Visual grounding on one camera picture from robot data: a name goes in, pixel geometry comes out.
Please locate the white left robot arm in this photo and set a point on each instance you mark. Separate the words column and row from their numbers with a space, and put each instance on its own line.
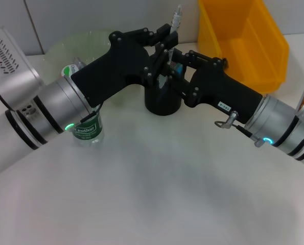
column 52, row 109

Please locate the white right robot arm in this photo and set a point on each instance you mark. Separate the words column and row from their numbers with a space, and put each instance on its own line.
column 282, row 122

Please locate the black mesh pen holder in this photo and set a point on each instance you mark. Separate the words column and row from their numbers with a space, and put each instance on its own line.
column 162, row 104

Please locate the clear plastic water bottle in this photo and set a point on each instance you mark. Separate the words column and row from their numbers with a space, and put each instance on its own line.
column 86, row 132

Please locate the yellow plastic bin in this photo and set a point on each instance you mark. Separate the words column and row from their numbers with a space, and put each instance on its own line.
column 256, row 51

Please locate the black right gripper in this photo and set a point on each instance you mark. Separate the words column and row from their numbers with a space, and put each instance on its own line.
column 218, row 84

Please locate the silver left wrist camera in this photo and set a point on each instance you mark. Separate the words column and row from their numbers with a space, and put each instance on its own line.
column 11, row 71

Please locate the grey mechanical pen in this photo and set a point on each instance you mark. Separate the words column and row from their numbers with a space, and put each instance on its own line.
column 176, row 18

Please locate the green glass fruit plate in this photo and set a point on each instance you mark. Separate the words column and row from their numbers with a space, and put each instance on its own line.
column 65, row 48

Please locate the clear plastic ruler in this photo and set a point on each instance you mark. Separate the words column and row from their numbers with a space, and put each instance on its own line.
column 172, row 64

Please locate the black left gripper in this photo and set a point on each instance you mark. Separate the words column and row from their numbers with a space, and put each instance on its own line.
column 116, row 69

